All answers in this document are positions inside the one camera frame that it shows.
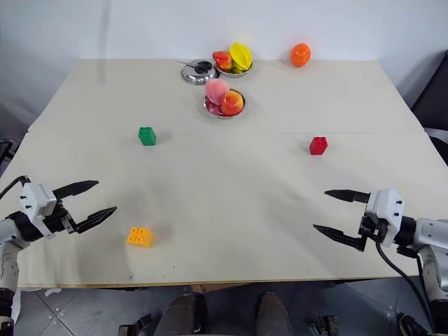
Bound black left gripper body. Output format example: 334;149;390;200
43;199;78;236

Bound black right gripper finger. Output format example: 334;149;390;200
323;189;372;204
312;223;367;253

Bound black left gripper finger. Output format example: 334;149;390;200
52;180;100;202
71;205;118;235

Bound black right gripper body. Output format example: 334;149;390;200
357;211;389;243

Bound orange toy brick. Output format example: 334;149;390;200
125;226;155;249

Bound red toy brick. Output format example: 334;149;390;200
309;136;330;156

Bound green toy brick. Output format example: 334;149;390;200
137;125;158;147

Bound dark rounded shape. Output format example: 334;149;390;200
162;292;208;336
256;291;293;336

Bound black shoe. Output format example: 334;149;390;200
398;313;430;336

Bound orange-red toy fruit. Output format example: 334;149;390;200
220;90;245;117

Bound orange toy fruit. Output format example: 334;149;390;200
290;42;312;68

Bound steel bowl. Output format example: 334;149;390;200
202;91;247;120
213;59;254;79

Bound steel lid with black knob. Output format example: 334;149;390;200
180;59;220;86

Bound pink toy peach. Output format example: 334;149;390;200
204;78;231;105

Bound yellow toy starfruit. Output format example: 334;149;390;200
228;41;253;71

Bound red toy pepper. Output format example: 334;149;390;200
212;50;234;71

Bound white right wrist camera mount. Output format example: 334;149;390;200
363;188;405;248

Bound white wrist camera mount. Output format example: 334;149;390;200
20;182;58;238
363;188;405;248

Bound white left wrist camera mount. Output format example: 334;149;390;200
20;182;58;238

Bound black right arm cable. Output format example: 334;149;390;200
375;240;439;334

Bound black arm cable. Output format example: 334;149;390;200
0;175;31;199
375;240;439;334

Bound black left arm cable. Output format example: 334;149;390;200
0;175;31;199

